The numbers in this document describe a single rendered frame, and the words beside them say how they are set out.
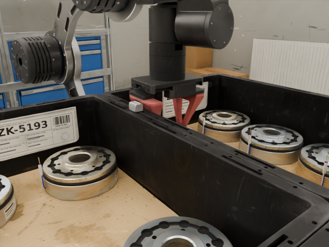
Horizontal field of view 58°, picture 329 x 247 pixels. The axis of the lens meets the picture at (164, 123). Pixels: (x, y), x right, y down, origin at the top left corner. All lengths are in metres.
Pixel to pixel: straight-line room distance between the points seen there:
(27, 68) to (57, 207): 0.87
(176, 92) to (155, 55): 0.06
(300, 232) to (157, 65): 0.31
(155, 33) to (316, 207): 0.31
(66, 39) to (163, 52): 0.81
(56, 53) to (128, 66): 2.65
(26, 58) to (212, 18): 0.92
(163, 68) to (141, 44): 3.52
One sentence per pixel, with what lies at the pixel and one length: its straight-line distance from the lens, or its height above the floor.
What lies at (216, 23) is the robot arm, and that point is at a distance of 0.40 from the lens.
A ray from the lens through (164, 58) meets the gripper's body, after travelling 0.44.
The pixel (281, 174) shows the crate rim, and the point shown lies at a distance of 0.27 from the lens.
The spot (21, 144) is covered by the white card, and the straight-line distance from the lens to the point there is 0.49.
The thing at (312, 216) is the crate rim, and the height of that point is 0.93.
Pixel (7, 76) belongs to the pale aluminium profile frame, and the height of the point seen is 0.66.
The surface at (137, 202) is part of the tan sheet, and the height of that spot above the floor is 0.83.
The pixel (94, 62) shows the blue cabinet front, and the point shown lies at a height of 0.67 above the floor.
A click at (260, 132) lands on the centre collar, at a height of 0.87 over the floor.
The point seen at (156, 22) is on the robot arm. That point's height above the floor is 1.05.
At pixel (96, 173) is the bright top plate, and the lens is 0.40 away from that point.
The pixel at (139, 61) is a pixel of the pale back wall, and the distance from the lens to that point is 3.97.
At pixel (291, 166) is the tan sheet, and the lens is 0.51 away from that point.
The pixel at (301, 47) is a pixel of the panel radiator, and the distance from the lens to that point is 3.42.
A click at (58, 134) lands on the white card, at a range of 0.50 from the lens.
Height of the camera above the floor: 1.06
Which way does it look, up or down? 21 degrees down
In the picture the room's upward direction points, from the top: straight up
